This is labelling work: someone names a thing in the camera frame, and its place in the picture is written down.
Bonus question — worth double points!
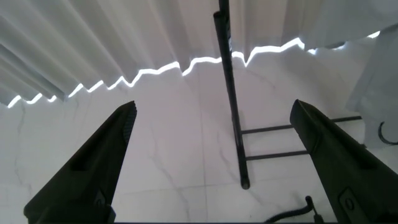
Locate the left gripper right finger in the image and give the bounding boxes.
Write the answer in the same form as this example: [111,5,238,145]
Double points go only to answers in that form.
[289,99,398,224]

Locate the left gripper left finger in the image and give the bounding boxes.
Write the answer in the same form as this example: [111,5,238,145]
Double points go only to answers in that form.
[23,100,138,224]

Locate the pale grey shorts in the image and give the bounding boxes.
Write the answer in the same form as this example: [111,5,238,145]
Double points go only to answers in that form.
[345,23,398,151]

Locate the black clothes rack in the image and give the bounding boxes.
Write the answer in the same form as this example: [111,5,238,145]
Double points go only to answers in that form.
[213,0,366,190]

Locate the white curtain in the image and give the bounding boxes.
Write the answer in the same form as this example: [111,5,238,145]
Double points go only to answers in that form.
[0,0,398,108]

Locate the black cable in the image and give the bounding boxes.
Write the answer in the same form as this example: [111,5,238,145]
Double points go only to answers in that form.
[264,195,325,223]

